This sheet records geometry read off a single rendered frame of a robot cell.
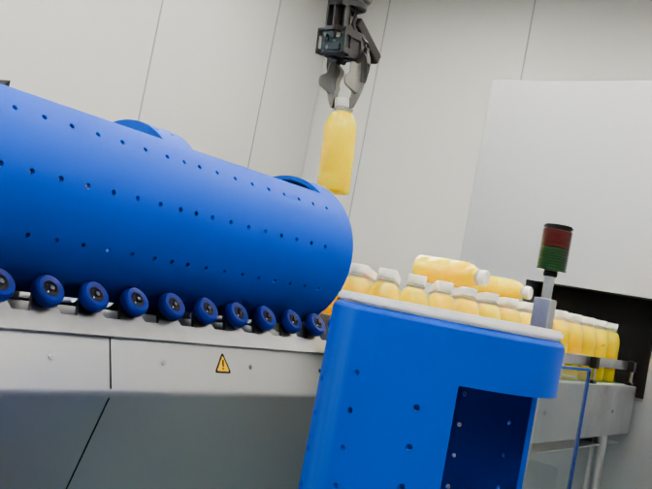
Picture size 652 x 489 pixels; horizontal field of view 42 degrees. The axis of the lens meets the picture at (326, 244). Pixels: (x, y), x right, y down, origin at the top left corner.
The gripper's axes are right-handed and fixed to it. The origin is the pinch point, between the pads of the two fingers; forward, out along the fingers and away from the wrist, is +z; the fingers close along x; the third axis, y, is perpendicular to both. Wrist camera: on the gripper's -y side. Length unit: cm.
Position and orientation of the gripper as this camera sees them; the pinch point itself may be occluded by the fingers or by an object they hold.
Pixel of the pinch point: (343, 102)
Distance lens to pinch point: 176.4
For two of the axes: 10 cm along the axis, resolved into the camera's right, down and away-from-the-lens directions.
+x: 8.1, 0.9, -5.8
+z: -1.1, 9.9, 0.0
